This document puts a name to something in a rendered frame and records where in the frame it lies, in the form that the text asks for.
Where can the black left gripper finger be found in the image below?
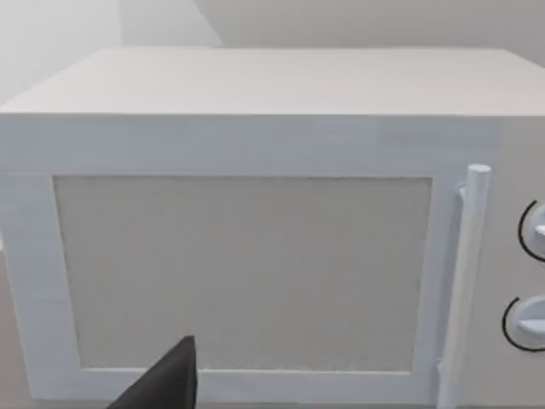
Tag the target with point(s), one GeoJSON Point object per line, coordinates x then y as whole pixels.
{"type": "Point", "coordinates": [172, 379]}

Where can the pale microwave door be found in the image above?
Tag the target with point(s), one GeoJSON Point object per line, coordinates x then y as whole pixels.
{"type": "Point", "coordinates": [242, 272]}

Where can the pale microwave oven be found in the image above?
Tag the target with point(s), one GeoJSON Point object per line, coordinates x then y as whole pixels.
{"type": "Point", "coordinates": [272, 85]}

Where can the pale microwave knob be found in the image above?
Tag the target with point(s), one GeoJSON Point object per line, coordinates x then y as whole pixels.
{"type": "Point", "coordinates": [528, 324]}
{"type": "Point", "coordinates": [537, 232]}

